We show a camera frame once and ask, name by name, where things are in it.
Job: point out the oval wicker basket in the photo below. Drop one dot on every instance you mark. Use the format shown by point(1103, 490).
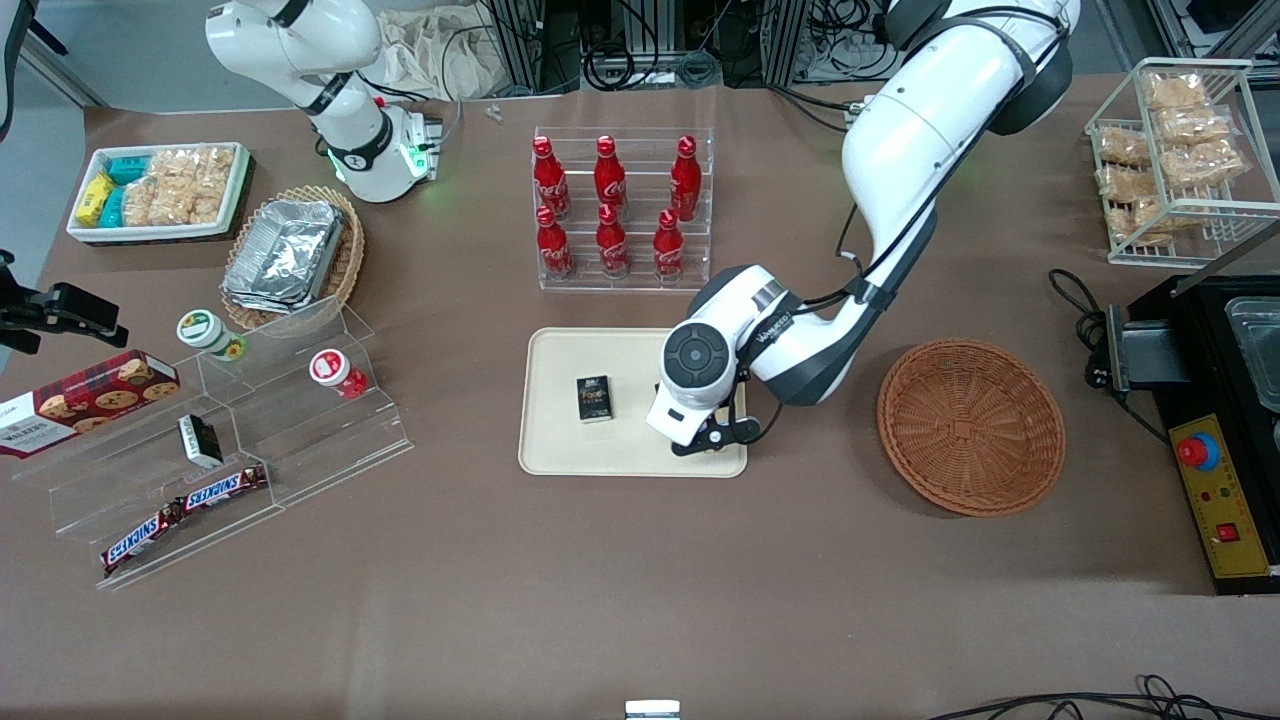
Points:
point(350, 250)

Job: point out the small black box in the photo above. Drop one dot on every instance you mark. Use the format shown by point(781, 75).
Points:
point(596, 399)
point(200, 441)

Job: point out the yellow snack packet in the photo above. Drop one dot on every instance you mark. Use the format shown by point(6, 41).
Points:
point(94, 198)

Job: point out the snickers chocolate bar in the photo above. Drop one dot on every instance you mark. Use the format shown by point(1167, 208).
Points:
point(140, 538)
point(222, 488)

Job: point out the red white yogurt cup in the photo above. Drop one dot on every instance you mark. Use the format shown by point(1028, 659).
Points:
point(333, 370)

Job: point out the grey metal bracket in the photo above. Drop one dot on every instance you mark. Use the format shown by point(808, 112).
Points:
point(1150, 350)

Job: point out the red emergency stop button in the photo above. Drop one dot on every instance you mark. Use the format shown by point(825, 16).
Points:
point(1194, 451)

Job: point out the green white yogurt cup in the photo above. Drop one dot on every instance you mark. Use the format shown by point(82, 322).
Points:
point(205, 332)

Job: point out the small silver white block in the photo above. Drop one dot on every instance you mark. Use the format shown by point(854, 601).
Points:
point(652, 711)

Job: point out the white crumpled cloth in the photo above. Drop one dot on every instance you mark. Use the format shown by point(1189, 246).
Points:
point(430, 55)

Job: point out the white rectangular snack bin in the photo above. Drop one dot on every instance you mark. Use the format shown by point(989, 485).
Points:
point(230, 190)

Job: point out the stacked aluminium foil trays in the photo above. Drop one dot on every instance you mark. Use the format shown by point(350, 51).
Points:
point(285, 255)

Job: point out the clear acrylic stepped shelf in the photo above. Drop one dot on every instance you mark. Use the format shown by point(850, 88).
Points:
point(300, 430)

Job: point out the bagged cracker pack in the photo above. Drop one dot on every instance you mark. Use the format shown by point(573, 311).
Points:
point(1205, 163)
point(1123, 146)
point(1195, 126)
point(1128, 183)
point(1175, 90)
point(1140, 222)

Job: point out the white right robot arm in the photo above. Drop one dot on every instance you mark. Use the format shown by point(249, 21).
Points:
point(300, 40)

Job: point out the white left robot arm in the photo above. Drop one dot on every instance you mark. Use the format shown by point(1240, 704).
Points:
point(930, 130)

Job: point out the bagged rice crackers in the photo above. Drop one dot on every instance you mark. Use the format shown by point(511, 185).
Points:
point(180, 185)

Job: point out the red tartan cookie box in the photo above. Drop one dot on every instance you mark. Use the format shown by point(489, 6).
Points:
point(80, 400)

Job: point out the clear acrylic bottle rack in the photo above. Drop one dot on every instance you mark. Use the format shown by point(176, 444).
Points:
point(625, 275)

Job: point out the beige plastic tray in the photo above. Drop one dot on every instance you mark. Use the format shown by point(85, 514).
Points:
point(560, 440)

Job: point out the teal snack packet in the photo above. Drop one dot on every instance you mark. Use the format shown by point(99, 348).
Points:
point(112, 208)
point(128, 169)

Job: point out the clear plastic container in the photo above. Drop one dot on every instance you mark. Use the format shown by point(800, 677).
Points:
point(1258, 345)

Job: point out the brown round wicker basket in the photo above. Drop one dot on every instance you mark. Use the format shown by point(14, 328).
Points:
point(970, 430)

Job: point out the black control box yellow panel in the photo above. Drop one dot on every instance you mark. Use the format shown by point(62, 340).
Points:
point(1225, 500)

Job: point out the red cola bottle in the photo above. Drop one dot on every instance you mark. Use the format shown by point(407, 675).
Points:
point(546, 180)
point(686, 180)
point(667, 245)
point(611, 243)
point(609, 178)
point(553, 245)

